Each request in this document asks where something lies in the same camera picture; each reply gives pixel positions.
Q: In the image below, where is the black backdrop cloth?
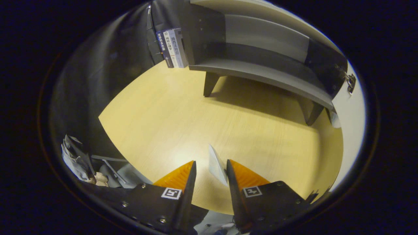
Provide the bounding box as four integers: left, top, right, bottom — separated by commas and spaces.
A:
49, 3, 167, 160

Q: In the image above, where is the grey crumpled cloth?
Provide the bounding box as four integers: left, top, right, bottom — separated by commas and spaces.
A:
61, 134, 109, 187

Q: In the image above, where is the white blue cone bottle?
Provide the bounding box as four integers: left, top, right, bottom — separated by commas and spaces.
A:
208, 145, 229, 187

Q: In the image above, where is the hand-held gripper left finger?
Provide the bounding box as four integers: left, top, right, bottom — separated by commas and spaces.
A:
98, 160, 197, 233

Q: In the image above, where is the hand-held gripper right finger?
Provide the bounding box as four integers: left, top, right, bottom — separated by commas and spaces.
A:
226, 159, 311, 234

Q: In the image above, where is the grey cabinet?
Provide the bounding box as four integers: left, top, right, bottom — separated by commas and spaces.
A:
178, 0, 356, 126

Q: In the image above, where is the dark blue book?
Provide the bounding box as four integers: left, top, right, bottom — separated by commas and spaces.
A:
156, 30, 174, 68

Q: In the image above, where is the white spine book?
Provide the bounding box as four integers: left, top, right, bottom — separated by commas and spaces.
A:
163, 29, 182, 68

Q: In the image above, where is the grey metal frame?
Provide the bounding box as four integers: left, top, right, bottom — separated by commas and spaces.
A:
91, 154, 137, 189

